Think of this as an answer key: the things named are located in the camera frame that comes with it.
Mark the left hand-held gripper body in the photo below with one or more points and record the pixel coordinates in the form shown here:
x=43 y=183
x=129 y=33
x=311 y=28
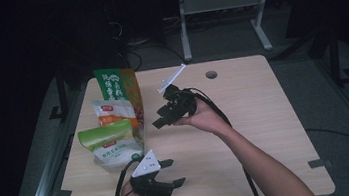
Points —
x=145 y=167

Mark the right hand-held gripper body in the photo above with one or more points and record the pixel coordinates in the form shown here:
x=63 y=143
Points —
x=180 y=105

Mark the clear plastic storage container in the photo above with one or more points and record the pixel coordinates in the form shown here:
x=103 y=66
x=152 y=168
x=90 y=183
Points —
x=113 y=167

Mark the green and white powder packet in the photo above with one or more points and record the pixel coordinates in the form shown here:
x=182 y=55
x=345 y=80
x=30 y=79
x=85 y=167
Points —
x=115 y=149

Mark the white and orange powder packet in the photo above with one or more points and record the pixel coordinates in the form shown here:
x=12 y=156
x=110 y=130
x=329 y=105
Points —
x=113 y=110

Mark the green and red seasoning packet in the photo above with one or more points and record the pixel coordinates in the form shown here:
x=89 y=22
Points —
x=116 y=81

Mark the person's right hand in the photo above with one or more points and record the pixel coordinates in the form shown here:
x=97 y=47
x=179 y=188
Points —
x=205 y=117

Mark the dark round table grommet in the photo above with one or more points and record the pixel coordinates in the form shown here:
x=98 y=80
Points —
x=211 y=74

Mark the black tape mark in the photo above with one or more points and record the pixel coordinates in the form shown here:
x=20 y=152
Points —
x=63 y=193
x=318 y=163

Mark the black metal stand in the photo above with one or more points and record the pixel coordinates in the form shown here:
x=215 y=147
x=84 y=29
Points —
x=335 y=58
x=62 y=91

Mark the white metal desk frame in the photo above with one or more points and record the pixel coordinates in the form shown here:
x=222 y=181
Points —
x=184 y=26

